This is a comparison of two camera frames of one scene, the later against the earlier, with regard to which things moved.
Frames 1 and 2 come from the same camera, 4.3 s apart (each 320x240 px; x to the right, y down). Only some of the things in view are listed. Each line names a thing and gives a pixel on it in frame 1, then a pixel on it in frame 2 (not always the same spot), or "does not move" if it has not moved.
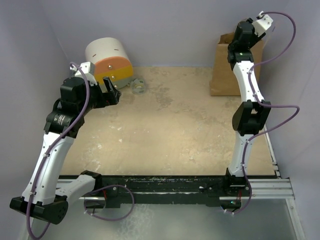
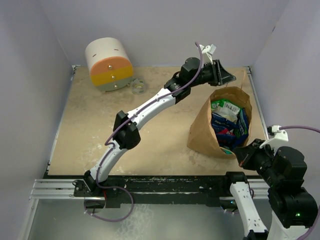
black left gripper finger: [108, 85] -> [224, 76]
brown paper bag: [223, 81] -> [202, 136]
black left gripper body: [98, 99] -> [210, 74]
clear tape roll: [138, 86] does not move
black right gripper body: [254, 38] -> [257, 157]
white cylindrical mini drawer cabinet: [111, 60] does not move
